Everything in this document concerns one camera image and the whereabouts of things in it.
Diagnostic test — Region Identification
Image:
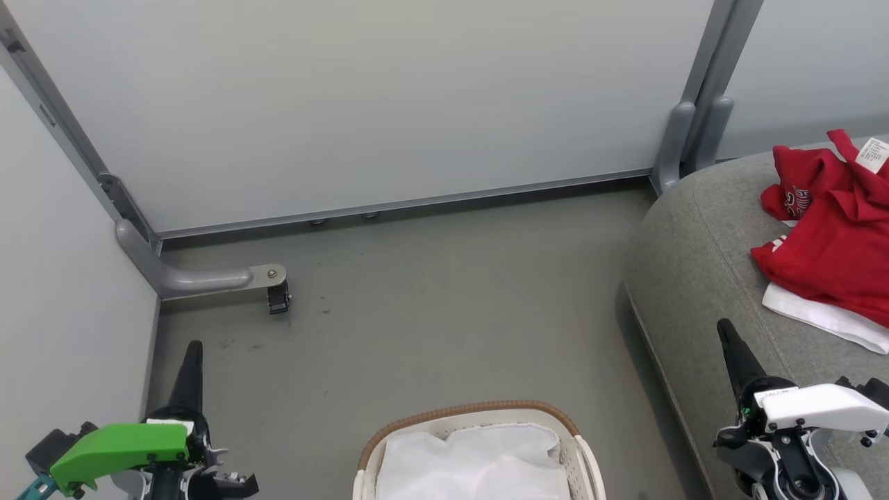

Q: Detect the grey partition bottom rail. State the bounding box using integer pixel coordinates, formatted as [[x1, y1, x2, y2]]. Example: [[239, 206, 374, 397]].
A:
[[158, 169, 655, 241]]

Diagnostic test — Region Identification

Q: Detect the grey double partition post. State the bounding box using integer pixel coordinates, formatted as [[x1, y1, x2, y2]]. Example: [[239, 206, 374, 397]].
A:
[[651, 0, 765, 196]]

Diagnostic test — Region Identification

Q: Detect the plain white cloth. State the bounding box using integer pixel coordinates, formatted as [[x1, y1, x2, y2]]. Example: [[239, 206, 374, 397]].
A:
[[375, 423, 572, 500]]

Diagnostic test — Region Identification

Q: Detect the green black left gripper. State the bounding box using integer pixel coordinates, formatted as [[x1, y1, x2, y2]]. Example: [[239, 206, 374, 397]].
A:
[[50, 340, 213, 497]]

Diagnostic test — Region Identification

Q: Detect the teal left cable connector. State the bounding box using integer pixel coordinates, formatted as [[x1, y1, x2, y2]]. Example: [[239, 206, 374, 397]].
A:
[[14, 475, 58, 500]]

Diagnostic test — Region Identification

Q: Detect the red shirt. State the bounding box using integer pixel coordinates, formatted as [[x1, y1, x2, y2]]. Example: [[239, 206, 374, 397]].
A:
[[751, 128, 889, 328]]

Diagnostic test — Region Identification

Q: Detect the white laundry basket brown rim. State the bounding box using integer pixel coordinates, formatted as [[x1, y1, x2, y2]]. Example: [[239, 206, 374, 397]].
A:
[[352, 400, 607, 500]]

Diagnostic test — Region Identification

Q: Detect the grey partition corner post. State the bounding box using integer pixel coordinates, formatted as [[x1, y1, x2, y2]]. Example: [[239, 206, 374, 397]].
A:
[[0, 0, 162, 252]]

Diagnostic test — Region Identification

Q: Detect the grey metal partition foot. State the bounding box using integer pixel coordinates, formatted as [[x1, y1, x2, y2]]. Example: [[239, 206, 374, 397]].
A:
[[115, 218, 288, 301]]

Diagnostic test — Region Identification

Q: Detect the grey fabric sofa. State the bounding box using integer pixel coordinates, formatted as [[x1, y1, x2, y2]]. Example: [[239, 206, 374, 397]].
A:
[[624, 135, 889, 500]]

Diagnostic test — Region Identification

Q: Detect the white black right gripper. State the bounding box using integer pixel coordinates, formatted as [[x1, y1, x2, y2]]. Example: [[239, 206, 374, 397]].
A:
[[715, 318, 889, 446]]

